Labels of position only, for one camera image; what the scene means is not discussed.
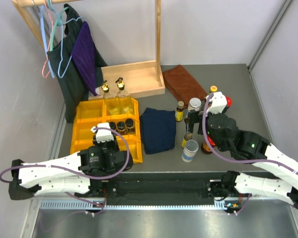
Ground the dark green hanging garment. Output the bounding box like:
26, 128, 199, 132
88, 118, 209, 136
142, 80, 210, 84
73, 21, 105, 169
47, 3, 107, 122

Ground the black cap spice jar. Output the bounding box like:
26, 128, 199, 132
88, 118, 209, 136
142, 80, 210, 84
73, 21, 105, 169
109, 121, 117, 131
116, 121, 128, 135
125, 118, 136, 135

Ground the pink clothes hanger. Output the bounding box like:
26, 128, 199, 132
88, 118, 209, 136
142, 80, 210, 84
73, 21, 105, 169
40, 0, 55, 78

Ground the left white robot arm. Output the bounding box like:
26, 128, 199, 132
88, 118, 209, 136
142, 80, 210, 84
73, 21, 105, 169
8, 139, 133, 200

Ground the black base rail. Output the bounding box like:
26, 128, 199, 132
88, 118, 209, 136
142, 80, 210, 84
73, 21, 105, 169
90, 172, 239, 206

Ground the yellow bin organizer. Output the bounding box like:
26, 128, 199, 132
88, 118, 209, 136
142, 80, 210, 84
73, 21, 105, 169
70, 97, 144, 164

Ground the red lid jar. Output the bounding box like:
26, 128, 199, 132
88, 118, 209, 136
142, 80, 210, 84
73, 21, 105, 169
201, 138, 215, 154
226, 96, 232, 108

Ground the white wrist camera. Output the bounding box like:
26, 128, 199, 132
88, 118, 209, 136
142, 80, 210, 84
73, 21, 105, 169
206, 92, 227, 115
90, 122, 114, 142

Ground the white salt canister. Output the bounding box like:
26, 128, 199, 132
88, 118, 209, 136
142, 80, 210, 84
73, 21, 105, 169
181, 139, 199, 162
187, 97, 202, 112

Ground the red lid jar front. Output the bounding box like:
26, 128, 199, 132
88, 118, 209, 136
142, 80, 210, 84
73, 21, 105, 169
201, 138, 215, 154

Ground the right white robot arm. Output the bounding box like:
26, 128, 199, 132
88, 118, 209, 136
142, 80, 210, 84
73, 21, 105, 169
185, 111, 298, 210

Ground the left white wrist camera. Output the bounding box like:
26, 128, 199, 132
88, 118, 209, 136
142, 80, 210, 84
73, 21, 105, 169
90, 122, 114, 142

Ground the navy blue folded cloth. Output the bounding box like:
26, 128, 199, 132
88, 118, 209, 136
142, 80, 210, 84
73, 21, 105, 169
140, 108, 176, 155

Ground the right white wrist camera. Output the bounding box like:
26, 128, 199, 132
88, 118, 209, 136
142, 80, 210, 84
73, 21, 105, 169
206, 92, 227, 115

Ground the brown folded towel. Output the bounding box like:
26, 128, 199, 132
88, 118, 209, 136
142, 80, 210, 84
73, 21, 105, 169
162, 65, 207, 109

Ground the sauce bottle yellow cap back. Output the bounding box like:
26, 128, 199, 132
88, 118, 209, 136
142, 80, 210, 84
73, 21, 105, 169
209, 85, 218, 94

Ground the small yellow label bottle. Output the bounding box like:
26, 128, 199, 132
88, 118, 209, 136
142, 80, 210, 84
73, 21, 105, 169
175, 101, 184, 121
181, 133, 193, 148

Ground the blue clothes hanger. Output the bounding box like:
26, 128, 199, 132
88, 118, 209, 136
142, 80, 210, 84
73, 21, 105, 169
39, 4, 85, 79

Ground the purple hanging cloth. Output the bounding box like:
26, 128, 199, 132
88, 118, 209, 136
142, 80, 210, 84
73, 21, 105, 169
71, 21, 98, 96

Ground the small yellow label bottle front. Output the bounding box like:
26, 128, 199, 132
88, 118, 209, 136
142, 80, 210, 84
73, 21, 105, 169
181, 133, 193, 148

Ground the white salt canister front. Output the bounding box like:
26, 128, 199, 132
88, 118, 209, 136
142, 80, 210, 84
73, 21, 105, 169
181, 139, 199, 162

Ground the red lid jar back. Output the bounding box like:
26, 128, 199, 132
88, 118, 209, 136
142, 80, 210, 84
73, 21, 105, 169
226, 96, 232, 108

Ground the green clothes hanger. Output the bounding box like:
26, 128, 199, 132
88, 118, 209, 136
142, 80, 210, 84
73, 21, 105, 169
47, 0, 69, 51

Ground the small yellow label bottle back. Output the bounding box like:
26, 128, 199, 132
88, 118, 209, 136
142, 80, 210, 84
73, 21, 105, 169
175, 101, 184, 121

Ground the clear oil bottle gold cap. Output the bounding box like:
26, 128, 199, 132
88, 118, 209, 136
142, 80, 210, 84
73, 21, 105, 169
115, 77, 134, 114

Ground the white salt canister back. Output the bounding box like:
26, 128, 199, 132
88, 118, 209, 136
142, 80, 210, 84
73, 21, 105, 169
187, 97, 202, 112

